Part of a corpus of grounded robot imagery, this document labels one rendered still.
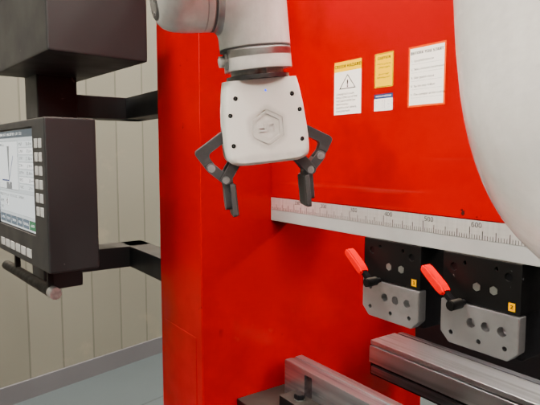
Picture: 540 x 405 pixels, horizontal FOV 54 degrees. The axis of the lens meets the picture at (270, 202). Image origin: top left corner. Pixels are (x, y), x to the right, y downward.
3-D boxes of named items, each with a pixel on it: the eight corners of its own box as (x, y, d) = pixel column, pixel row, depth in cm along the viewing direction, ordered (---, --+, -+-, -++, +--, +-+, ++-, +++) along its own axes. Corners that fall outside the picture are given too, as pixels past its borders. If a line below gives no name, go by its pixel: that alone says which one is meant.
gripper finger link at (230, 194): (206, 165, 62) (213, 220, 63) (233, 161, 62) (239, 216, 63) (204, 162, 65) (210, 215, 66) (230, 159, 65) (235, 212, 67)
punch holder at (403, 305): (362, 312, 114) (363, 236, 112) (389, 305, 119) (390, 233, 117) (418, 331, 102) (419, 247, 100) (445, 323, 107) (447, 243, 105)
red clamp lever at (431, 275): (421, 263, 95) (456, 307, 90) (435, 260, 97) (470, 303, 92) (415, 269, 96) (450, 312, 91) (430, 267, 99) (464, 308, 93)
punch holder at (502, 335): (439, 338, 98) (442, 251, 96) (467, 329, 102) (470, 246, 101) (517, 365, 85) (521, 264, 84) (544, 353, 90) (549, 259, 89)
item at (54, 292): (2, 270, 162) (1, 243, 162) (12, 268, 164) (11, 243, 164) (50, 300, 128) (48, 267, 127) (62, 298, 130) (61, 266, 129)
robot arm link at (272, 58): (220, 47, 57) (223, 75, 58) (298, 42, 59) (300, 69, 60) (212, 56, 65) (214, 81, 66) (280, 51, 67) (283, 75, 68)
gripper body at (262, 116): (218, 68, 58) (229, 169, 60) (306, 61, 60) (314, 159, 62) (210, 73, 65) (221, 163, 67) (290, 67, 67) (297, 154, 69)
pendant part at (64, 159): (-2, 248, 155) (-7, 124, 152) (42, 243, 163) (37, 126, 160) (48, 275, 121) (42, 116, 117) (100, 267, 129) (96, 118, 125)
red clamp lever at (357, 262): (345, 247, 111) (370, 283, 106) (358, 245, 114) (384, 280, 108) (341, 252, 112) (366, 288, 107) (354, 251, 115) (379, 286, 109)
